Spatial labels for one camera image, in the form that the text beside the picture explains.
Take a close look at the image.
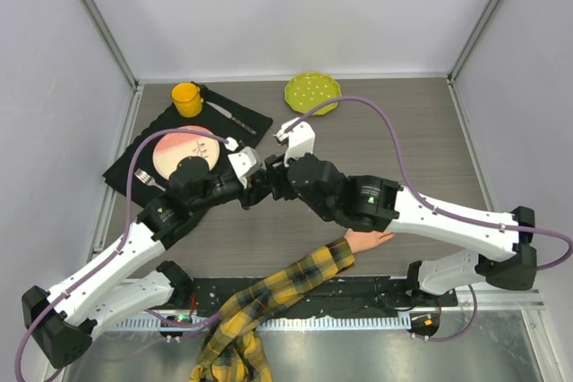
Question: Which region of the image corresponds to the aluminium frame rail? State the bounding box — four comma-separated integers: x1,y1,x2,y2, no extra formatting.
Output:
42,77,144,382

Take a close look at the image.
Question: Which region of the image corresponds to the yellow plaid shirt sleeve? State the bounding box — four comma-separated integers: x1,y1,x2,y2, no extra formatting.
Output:
190,238,355,381

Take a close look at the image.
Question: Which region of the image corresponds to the table knife with dark handle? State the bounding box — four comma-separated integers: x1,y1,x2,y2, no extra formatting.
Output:
206,101,257,136

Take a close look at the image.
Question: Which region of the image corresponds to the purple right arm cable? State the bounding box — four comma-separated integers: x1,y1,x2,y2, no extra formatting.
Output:
290,95,573,342

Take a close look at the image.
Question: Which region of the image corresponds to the green polka dot dish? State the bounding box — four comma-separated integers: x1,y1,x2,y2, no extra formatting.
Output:
284,72,342,114

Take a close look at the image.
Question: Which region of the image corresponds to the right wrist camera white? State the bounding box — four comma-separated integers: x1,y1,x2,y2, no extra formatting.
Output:
274,117,315,167

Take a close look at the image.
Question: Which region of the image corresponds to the pink and cream plate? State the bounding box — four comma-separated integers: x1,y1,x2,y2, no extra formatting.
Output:
152,125,220,180

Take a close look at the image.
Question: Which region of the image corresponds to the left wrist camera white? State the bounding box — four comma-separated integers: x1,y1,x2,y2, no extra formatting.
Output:
227,147,262,189

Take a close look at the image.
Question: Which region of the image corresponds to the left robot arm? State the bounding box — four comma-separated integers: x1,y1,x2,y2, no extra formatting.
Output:
21,148,271,369

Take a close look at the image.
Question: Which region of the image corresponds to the mannequin hand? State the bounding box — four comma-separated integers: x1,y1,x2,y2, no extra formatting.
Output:
344,229,395,254

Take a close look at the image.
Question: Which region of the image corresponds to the slotted cable duct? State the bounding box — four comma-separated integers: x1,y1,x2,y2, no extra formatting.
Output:
109,313,411,333

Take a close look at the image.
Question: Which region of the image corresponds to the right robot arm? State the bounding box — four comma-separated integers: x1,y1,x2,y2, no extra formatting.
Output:
265,154,537,306

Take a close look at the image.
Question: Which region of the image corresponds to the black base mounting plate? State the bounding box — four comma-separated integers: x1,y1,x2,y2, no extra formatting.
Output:
167,276,458,318

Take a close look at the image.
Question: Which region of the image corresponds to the silver fork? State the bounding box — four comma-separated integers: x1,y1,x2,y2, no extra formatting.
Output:
134,168,166,191

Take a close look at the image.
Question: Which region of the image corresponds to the yellow ceramic mug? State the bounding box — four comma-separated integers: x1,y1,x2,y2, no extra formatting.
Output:
171,82,203,118

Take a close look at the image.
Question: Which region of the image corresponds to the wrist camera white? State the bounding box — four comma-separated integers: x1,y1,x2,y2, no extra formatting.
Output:
274,117,315,167
227,147,262,189

